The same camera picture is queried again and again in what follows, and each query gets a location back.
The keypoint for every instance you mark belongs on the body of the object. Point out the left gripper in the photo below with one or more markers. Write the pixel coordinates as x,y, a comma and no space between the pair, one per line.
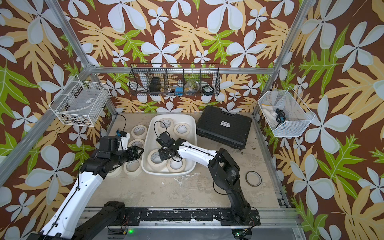
134,153

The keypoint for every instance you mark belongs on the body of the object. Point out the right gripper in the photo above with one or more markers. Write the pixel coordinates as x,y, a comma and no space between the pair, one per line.
162,155

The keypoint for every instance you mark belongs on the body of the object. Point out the masking tape roll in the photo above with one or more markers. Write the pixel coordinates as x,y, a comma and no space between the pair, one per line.
137,142
182,129
114,172
155,162
133,168
176,166
165,125
139,132

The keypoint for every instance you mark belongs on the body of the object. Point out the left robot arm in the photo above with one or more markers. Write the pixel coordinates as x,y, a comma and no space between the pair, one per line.
64,224

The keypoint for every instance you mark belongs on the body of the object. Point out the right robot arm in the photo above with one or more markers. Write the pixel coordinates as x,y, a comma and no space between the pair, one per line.
224,170

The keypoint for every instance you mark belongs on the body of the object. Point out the white plastic storage box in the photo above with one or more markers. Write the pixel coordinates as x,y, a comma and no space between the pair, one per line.
151,144

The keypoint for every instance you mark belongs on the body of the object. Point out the black box in basket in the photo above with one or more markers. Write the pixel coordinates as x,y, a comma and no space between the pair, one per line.
155,85

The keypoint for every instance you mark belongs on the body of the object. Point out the blue item in basket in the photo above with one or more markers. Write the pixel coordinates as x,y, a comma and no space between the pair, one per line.
179,91

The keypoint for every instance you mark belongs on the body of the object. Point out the black plastic tool case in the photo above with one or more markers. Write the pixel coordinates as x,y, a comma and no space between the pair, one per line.
223,127

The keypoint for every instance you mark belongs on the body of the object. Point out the white mesh basket right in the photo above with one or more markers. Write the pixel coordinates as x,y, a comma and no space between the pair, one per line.
286,113

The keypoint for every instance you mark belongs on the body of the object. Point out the white wire basket left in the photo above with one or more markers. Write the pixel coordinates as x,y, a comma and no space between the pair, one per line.
80,103

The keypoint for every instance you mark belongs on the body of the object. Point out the black wire basket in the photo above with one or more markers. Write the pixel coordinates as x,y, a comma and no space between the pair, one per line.
197,79

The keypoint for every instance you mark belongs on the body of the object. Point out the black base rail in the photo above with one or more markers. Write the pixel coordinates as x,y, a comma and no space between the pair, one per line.
134,216

